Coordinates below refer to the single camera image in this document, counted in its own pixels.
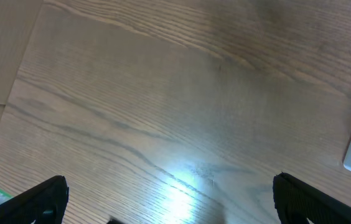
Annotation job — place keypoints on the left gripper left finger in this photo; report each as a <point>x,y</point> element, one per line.
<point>43,204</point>

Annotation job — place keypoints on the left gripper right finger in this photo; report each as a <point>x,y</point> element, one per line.
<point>297,202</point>

